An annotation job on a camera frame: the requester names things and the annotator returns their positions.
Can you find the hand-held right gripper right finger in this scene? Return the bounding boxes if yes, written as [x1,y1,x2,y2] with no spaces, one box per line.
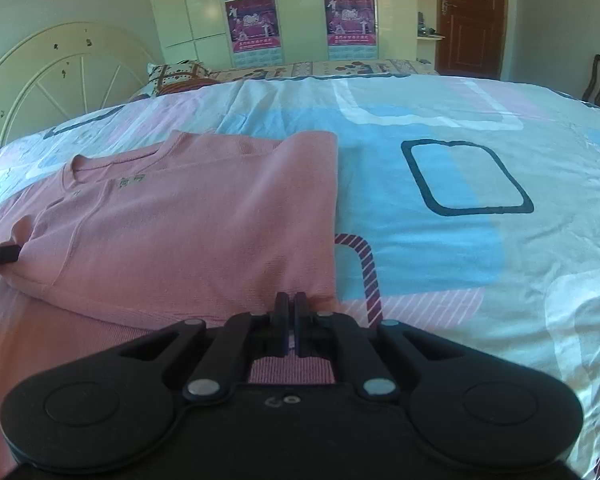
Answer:
[294,292,462,405]

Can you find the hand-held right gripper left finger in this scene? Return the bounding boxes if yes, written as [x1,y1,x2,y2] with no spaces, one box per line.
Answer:
[117,292,292,405]

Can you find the grey shelf clutter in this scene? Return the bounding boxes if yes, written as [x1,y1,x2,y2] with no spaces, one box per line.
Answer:
[418,12,444,38]

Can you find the pink shirt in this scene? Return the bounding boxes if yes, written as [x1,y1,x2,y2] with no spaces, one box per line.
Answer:
[0,130,341,386]

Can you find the brown wooden door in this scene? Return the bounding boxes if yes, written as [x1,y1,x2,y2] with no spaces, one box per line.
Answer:
[433,0,509,80]

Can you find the purple calendar poster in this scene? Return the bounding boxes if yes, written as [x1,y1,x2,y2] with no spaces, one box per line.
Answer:
[224,0,278,67]
[323,0,377,61]

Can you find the patterned bed sheet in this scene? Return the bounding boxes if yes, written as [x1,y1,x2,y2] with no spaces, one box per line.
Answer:
[0,72,600,480]

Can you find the patterned pillow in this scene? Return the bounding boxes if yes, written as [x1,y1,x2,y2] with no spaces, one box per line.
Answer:
[146,60,222,97]

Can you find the cream wall shelf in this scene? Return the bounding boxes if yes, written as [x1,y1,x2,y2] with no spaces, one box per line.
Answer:
[415,0,447,62]

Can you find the cream round headboard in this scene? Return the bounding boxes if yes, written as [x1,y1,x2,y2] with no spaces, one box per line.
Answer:
[0,22,157,153]

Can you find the cream wardrobe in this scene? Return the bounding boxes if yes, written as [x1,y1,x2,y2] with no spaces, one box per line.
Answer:
[144,0,419,69]

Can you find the floral bed mat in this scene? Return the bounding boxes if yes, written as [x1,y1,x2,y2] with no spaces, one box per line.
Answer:
[209,58,439,82]

